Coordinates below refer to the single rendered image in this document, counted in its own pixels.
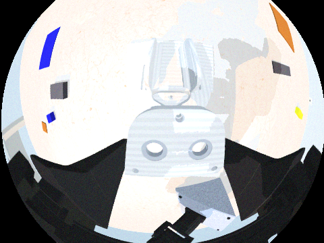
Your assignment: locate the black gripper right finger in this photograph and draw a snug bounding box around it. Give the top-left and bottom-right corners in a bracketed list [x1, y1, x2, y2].
[223, 138, 305, 221]

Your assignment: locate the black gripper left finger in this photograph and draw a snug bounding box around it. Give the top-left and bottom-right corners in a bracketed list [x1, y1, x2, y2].
[30, 138, 127, 229]

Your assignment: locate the orange flat rectangular plate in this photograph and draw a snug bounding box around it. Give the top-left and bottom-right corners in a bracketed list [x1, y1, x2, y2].
[270, 4, 295, 53]

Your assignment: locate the yellow rectangular block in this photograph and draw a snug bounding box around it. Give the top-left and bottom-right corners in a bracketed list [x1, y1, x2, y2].
[294, 107, 303, 119]

